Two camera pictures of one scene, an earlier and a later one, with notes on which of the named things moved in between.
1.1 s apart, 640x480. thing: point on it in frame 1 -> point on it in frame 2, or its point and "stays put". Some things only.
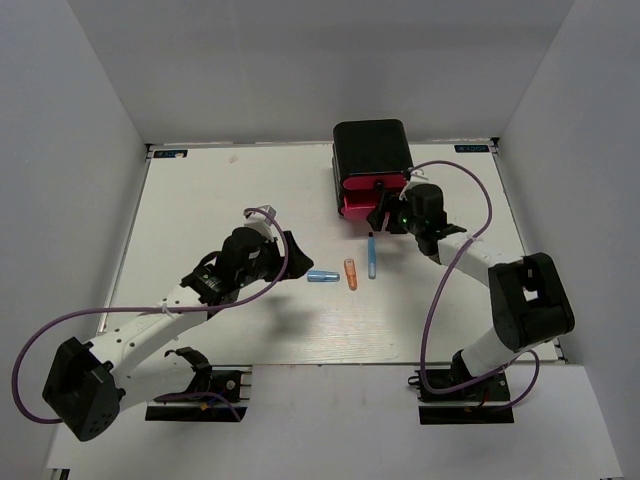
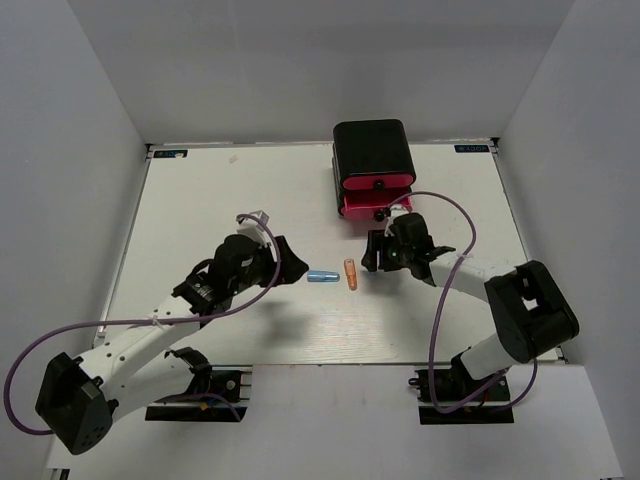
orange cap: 350,269 stays put
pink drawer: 359,204 stays put
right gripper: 388,204 -> 378,241
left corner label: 170,153 stays put
